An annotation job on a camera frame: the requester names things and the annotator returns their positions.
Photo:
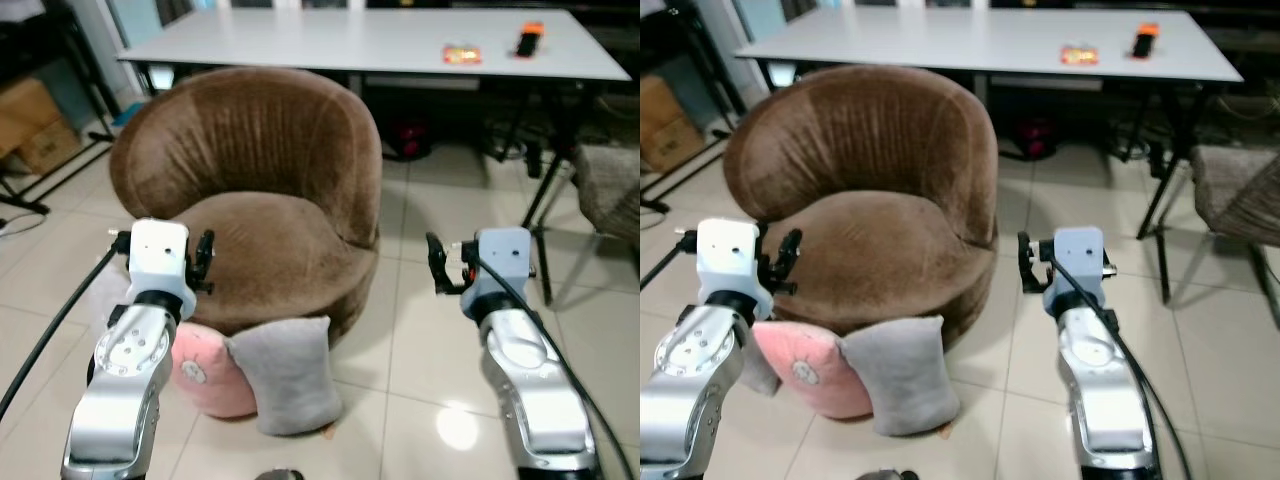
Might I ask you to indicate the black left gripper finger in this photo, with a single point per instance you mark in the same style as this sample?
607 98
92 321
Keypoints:
791 242
207 243

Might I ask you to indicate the orange snack packet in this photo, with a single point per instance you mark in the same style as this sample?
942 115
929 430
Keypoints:
1079 55
462 55

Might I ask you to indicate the white table with black legs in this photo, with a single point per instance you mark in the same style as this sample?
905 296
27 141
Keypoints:
950 45
350 45

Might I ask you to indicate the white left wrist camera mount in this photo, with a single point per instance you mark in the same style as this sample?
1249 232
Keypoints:
158 255
728 255

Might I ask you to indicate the brown cardboard box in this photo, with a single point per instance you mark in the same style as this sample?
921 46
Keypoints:
35 125
668 125

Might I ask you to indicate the red round appliance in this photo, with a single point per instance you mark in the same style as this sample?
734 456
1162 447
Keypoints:
408 140
1035 140

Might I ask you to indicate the black and orange device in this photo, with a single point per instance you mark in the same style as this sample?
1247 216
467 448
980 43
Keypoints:
1146 43
529 42

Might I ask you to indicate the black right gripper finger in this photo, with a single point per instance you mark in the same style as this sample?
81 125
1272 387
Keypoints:
1025 246
436 247

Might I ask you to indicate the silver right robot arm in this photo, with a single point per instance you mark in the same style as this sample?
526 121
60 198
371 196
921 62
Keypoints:
1105 400
530 390

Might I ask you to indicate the pink pillow with face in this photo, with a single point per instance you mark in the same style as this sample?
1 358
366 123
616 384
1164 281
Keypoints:
205 375
805 370

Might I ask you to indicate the grey woven chair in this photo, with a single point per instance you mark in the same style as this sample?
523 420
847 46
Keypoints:
612 190
1240 195

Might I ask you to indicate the black metal rack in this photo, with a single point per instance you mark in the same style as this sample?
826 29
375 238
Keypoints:
705 50
75 50

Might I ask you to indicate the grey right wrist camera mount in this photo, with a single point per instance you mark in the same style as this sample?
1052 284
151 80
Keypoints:
1078 260
503 260

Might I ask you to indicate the brown plush round sofa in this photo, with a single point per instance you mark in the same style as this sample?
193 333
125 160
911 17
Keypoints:
880 150
260 150

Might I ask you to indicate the grey robot foot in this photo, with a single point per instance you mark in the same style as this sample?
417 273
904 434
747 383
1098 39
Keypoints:
885 474

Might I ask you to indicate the grey square pillow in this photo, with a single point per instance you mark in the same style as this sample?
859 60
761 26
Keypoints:
900 375
290 375

